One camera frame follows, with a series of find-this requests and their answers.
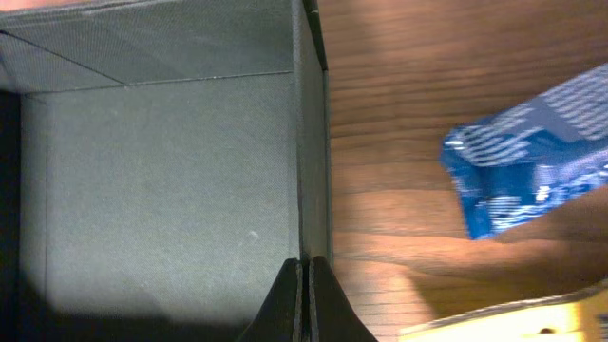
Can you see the yellow Hacks candy bag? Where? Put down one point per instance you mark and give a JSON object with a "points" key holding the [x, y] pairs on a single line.
{"points": [[580, 316]]}

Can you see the dark green open box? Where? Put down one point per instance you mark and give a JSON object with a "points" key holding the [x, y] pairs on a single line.
{"points": [[160, 161]]}

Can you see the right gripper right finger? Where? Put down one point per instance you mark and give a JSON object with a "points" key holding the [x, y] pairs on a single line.
{"points": [[332, 318]]}

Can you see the blue Oreo wrapper pack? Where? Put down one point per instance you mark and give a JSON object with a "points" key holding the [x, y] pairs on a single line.
{"points": [[522, 163]]}

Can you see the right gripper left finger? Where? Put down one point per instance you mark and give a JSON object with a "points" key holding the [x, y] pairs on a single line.
{"points": [[279, 318]]}

